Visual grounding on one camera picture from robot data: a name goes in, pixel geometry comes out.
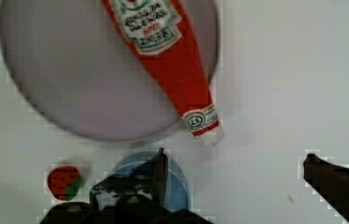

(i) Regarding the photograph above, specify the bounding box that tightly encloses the blue bowl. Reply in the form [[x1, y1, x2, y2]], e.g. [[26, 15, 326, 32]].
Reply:
[[109, 151, 192, 212]]

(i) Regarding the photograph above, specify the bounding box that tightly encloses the lilac round plate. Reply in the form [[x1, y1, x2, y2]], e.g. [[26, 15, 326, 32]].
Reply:
[[0, 0, 219, 142]]

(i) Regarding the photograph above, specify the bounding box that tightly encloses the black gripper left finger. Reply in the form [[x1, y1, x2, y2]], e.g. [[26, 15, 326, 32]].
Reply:
[[90, 147, 169, 211]]

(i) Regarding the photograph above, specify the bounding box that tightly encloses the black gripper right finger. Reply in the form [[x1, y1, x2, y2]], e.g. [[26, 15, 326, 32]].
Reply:
[[302, 153, 349, 222]]

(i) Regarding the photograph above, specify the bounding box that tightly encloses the red ketchup bottle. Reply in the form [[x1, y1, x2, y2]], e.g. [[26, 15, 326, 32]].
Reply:
[[102, 0, 224, 146]]

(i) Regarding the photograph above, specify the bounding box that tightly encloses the small red strawberry toy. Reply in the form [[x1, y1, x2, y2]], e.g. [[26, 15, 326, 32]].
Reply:
[[47, 166, 81, 201]]

